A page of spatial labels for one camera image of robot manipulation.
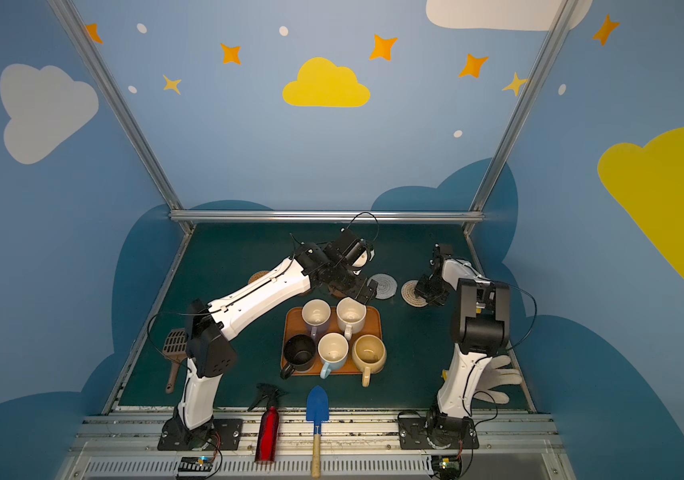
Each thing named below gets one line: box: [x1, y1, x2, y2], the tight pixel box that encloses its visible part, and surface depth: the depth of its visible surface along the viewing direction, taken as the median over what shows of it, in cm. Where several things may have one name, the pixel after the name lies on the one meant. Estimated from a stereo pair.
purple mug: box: [301, 298, 332, 341], surface depth 90 cm
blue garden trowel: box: [306, 385, 330, 479], surface depth 80 cm
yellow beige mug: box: [352, 334, 387, 387], surface depth 82 cm
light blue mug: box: [317, 332, 349, 379], surface depth 82 cm
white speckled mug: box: [336, 296, 367, 341], surface depth 88 cm
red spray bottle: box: [247, 383, 286, 463], surface depth 75 cm
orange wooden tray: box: [283, 306, 383, 375], surface depth 84 cm
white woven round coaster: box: [401, 280, 428, 307], surface depth 103 cm
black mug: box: [280, 334, 317, 380], surface depth 82 cm
